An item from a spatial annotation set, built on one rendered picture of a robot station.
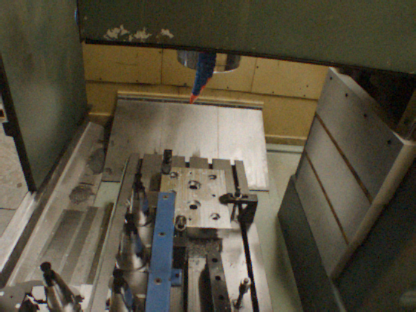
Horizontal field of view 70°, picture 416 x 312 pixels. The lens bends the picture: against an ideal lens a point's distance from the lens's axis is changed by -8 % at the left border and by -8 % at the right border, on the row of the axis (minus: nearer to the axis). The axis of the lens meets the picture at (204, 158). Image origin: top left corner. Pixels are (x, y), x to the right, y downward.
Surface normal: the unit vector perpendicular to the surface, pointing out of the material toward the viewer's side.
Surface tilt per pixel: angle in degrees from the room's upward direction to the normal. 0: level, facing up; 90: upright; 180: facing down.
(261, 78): 90
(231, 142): 24
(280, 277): 0
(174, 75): 90
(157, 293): 0
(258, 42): 90
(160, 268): 0
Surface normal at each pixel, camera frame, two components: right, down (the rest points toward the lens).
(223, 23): 0.03, 0.58
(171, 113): 0.11, -0.50
